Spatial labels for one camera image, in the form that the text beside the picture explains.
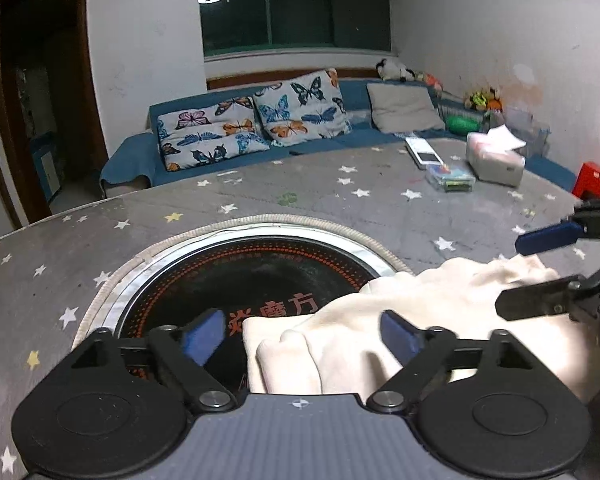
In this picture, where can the yellow and orange toy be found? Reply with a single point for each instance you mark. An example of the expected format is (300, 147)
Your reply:
(482, 100)

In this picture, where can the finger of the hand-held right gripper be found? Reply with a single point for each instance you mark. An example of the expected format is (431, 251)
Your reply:
(530, 301)
(547, 239)

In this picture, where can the cream cloth garment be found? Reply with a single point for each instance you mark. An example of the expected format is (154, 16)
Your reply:
(450, 300)

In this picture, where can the red box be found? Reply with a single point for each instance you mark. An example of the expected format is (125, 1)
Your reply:
(597, 177)

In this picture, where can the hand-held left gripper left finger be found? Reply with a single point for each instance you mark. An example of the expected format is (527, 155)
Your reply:
(205, 336)

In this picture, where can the beige pillow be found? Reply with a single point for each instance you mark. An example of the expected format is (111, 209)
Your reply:
(402, 107)

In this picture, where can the clear box of coloured pens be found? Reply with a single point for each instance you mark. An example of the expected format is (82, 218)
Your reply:
(450, 177)

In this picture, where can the dark window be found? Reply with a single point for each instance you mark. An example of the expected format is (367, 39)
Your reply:
(295, 5)

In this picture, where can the white tissue box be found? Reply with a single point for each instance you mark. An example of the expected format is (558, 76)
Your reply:
(495, 162)

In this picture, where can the black and white plush toy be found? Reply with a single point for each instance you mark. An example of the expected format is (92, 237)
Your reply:
(392, 69)

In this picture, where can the orange plush toy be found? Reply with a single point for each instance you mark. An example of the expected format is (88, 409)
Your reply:
(430, 80)

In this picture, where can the blue sofa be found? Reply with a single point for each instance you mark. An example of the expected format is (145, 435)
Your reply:
(367, 136)

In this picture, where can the green ball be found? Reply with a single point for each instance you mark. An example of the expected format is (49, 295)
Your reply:
(462, 124)

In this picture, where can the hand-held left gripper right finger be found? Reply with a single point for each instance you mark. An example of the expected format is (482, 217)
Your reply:
(399, 335)

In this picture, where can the wide butterfly print pillow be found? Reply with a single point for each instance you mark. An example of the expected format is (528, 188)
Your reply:
(205, 135)

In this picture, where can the blue cabinet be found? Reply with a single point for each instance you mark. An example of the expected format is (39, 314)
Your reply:
(45, 165)

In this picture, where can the square butterfly print pillow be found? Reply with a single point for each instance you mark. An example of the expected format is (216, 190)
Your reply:
(300, 110)

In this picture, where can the white flat device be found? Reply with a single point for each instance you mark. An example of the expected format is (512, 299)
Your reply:
(422, 152)

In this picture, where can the round black heater plate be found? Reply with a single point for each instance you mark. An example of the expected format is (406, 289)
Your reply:
(260, 270)

